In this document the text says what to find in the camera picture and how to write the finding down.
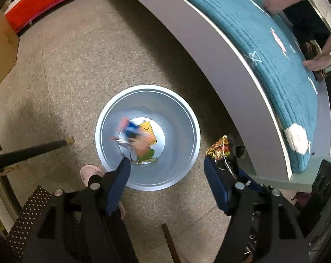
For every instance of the white bed platform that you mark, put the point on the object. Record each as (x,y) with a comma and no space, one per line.
(209,46)

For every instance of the silver metal bin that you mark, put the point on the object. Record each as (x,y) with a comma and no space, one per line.
(176,120)

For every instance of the pink slipper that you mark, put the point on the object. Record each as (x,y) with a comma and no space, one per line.
(91,172)

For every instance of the shiny multicoloured foil wrapper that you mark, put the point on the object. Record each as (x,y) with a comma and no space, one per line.
(219,149)

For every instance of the teal quilted mat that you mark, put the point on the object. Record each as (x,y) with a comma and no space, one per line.
(236,19)

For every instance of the brown wooden stick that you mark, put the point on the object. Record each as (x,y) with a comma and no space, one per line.
(169,242)

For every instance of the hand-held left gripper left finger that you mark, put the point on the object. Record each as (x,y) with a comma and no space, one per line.
(118,187)

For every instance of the yellow orange snack packet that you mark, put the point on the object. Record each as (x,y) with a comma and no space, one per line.
(147,135)

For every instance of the black stick with wooden tip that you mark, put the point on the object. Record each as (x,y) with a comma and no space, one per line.
(36,149)

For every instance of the brown cardboard box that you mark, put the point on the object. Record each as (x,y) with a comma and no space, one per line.
(2,49)

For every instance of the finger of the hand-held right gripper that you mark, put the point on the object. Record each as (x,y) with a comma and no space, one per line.
(238,150)

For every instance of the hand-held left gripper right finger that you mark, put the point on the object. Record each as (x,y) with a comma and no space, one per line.
(217,189)

